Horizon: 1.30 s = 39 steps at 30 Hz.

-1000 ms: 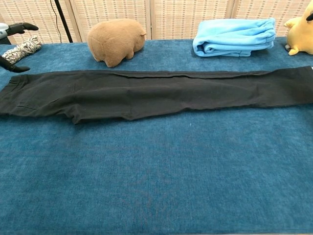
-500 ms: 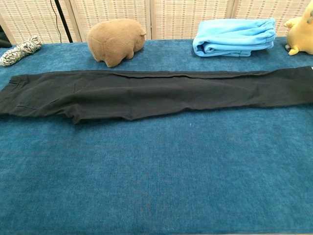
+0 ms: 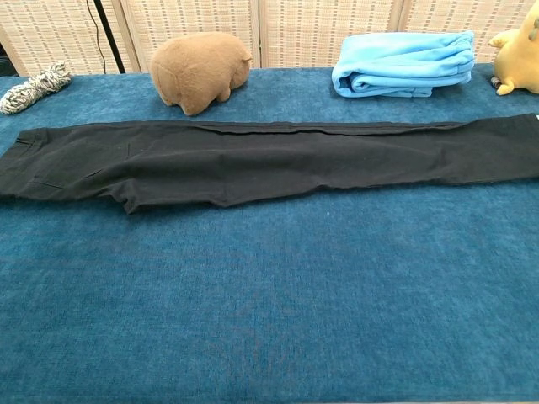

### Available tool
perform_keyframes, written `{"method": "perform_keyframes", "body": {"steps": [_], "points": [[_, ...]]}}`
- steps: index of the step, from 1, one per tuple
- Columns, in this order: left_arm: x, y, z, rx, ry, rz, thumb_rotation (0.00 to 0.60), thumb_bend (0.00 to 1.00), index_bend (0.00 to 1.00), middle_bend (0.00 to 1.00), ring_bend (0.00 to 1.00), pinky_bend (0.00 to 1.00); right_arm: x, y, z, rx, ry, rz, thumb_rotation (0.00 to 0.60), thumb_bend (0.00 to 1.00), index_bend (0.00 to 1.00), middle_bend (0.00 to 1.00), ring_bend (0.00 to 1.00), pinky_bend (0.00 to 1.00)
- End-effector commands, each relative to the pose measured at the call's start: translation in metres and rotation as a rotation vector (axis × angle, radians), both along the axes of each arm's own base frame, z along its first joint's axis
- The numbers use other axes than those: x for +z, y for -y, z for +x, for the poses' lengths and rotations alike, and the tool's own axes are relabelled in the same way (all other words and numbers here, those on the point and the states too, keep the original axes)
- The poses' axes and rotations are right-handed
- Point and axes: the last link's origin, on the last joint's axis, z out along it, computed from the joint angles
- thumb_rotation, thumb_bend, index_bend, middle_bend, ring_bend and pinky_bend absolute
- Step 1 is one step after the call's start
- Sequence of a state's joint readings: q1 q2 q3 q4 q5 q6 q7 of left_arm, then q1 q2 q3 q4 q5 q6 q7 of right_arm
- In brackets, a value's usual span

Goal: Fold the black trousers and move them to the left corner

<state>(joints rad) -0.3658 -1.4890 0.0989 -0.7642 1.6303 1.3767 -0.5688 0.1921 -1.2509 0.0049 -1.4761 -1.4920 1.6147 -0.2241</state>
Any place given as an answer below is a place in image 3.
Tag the black trousers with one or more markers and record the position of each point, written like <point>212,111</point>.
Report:
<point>252,164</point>

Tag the yellow plush toy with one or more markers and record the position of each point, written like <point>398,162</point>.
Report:
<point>518,63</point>

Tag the brown plush toy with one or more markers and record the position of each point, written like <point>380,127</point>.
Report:
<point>198,71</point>

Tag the black stool with chrome base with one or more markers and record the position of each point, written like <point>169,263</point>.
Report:
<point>6,65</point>

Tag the light blue folded garment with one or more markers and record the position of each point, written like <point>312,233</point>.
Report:
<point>400,63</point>

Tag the dark blue table mat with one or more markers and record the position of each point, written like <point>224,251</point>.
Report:
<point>269,294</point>

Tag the bamboo folding screen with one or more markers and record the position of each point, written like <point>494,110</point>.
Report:
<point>295,33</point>

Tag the black tripod stand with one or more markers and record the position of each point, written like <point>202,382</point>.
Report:
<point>110,38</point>

